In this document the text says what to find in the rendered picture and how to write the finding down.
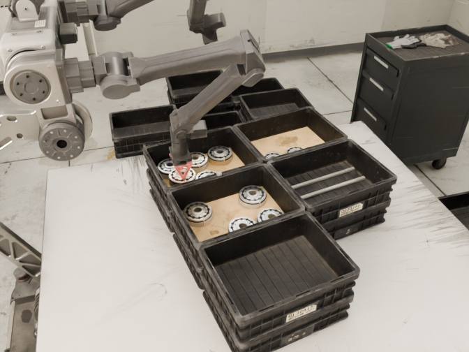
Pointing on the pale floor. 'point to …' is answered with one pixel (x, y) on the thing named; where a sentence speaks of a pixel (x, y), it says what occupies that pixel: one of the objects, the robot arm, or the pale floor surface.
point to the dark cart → (414, 94)
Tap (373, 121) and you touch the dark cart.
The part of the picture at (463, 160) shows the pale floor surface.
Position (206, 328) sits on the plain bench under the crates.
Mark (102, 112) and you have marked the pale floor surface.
